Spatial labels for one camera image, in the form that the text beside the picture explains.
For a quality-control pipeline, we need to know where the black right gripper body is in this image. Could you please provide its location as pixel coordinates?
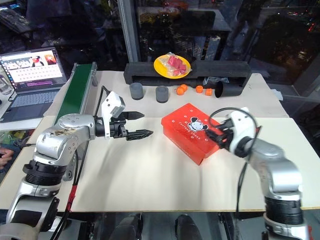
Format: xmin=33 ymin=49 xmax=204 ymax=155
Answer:
xmin=215 ymin=119 xmax=234 ymax=151

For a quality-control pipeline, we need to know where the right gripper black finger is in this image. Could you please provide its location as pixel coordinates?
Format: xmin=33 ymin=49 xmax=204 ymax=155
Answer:
xmin=205 ymin=129 xmax=221 ymax=143

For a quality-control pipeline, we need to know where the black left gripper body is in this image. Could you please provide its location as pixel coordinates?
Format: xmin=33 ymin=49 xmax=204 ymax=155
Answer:
xmin=109 ymin=117 xmax=128 ymax=140

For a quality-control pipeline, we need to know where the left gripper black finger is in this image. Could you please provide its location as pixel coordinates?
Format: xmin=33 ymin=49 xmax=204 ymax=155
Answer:
xmin=125 ymin=129 xmax=154 ymax=142
xmin=123 ymin=111 xmax=146 ymax=120

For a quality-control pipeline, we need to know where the orange cardboard box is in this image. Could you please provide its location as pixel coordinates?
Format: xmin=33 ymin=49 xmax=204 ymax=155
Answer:
xmin=160 ymin=102 xmax=262 ymax=166

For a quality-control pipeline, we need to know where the green conveyor belt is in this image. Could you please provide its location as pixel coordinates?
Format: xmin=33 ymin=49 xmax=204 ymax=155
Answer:
xmin=53 ymin=61 xmax=99 ymax=182

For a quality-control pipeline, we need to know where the grey foam cylinder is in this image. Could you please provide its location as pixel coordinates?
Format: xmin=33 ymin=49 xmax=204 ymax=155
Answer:
xmin=155 ymin=85 xmax=170 ymax=104
xmin=129 ymin=82 xmax=144 ymax=101

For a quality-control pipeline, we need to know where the black cylindrical cup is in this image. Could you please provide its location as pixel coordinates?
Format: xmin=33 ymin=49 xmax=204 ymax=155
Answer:
xmin=214 ymin=81 xmax=243 ymax=99

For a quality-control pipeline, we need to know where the yellow plate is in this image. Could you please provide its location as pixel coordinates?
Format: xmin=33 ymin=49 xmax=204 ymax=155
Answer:
xmin=153 ymin=54 xmax=192 ymax=79

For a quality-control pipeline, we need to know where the clear plastic bag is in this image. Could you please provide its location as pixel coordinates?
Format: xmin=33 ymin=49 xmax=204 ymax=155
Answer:
xmin=202 ymin=76 xmax=230 ymax=87

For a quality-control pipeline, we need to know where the clear bag of red pieces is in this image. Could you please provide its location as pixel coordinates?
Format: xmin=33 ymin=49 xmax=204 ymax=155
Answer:
xmin=161 ymin=51 xmax=192 ymax=77

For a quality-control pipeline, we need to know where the long black foam block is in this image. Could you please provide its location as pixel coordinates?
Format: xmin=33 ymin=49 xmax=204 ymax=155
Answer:
xmin=123 ymin=60 xmax=253 ymax=87

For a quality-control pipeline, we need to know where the aluminium profile pillar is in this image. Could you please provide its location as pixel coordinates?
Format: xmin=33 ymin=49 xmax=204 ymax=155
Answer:
xmin=117 ymin=0 xmax=138 ymax=68

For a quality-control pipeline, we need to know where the open grey laptop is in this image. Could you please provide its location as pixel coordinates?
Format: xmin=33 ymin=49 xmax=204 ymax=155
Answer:
xmin=0 ymin=46 xmax=68 ymax=124

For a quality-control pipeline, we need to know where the dark rounded shape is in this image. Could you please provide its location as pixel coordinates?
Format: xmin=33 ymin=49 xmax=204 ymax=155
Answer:
xmin=174 ymin=213 xmax=208 ymax=240

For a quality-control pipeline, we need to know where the colourful toy pile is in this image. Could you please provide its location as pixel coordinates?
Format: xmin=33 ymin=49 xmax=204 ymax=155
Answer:
xmin=0 ymin=129 xmax=36 ymax=146

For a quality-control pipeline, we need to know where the black metal-legged table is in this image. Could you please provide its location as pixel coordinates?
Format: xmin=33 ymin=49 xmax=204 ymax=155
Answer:
xmin=99 ymin=7 xmax=232 ymax=66

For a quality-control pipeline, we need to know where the bystander in blue jeans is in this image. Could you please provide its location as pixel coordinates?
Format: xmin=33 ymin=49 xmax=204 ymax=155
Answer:
xmin=0 ymin=144 xmax=16 ymax=170

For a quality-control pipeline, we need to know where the clear plastic cup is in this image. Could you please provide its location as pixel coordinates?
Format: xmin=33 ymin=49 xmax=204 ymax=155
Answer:
xmin=0 ymin=72 xmax=11 ymax=96

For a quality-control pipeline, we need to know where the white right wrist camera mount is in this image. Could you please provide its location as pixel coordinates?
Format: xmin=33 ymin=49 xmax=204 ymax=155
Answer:
xmin=224 ymin=106 xmax=258 ymax=155

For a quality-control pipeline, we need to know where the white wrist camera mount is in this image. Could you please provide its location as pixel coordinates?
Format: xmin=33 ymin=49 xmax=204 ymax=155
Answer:
xmin=100 ymin=91 xmax=126 ymax=140
xmin=224 ymin=106 xmax=258 ymax=155

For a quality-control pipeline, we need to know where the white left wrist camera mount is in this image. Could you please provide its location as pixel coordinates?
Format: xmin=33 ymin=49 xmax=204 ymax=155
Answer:
xmin=100 ymin=91 xmax=126 ymax=140

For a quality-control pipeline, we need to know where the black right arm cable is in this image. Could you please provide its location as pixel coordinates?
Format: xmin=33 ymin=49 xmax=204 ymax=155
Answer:
xmin=208 ymin=106 xmax=259 ymax=221

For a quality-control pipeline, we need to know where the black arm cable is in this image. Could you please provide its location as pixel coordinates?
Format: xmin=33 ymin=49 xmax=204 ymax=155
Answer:
xmin=208 ymin=106 xmax=259 ymax=221
xmin=51 ymin=85 xmax=112 ymax=240

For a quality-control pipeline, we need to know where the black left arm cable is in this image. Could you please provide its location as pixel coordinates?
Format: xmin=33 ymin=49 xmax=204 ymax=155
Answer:
xmin=51 ymin=85 xmax=112 ymax=240

